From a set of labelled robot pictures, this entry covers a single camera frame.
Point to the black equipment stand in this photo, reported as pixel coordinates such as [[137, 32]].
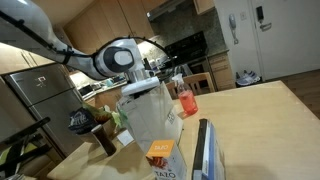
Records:
[[16, 145]]

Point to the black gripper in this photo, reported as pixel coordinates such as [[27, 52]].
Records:
[[138, 94]]

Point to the white canvas tote bag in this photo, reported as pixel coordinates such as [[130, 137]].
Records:
[[151, 116]]

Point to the white wall phone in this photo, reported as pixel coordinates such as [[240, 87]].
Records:
[[232, 24]]

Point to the pink liquid spray bottle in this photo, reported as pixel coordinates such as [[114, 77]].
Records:
[[185, 95]]

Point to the wooden upper cabinets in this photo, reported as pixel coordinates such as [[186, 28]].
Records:
[[104, 20]]

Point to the white entry door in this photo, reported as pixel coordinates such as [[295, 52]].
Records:
[[288, 33]]

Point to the blue white cocoa box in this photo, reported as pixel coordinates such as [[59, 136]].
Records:
[[208, 163]]

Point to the wooden dining chair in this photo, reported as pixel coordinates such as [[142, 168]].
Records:
[[200, 83]]

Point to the wooden drawer cabinet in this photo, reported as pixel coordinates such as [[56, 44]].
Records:
[[222, 72]]

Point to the range hood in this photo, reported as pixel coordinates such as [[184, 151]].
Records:
[[155, 8]]

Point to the pair of sneakers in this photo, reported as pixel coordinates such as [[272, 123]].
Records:
[[248, 79]]

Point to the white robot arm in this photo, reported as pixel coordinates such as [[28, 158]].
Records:
[[24, 25]]

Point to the dark brown tumbler cup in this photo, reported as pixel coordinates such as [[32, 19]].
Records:
[[102, 138]]

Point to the dark blue snack bag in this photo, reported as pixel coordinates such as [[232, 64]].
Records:
[[81, 121]]

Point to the orange white Tazo tea carton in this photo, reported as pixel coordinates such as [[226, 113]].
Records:
[[166, 160]]

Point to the white paper card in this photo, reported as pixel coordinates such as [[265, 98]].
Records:
[[125, 138]]

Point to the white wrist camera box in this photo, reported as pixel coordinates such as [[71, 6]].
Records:
[[140, 86]]

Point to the stainless steel refrigerator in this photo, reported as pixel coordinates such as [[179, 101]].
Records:
[[48, 91]]

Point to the black kitchen stove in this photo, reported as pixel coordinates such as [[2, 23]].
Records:
[[189, 56]]

